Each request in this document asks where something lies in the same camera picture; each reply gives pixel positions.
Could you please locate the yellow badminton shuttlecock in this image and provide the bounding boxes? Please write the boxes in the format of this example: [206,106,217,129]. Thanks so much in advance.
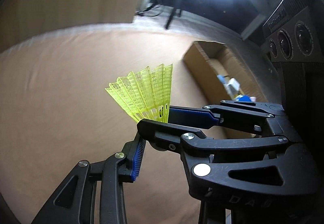
[105,64,173,123]

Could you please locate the white power adapter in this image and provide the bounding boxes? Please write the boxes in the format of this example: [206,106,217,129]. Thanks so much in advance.
[227,78,241,97]

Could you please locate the cardboard box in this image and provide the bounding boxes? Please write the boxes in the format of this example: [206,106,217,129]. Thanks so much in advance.
[183,41,268,104]

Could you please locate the blue round tin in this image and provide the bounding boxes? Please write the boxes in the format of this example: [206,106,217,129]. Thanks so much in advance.
[234,95,251,102]

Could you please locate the black tripod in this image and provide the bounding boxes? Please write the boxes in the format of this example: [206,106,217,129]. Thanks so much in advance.
[134,0,183,30]

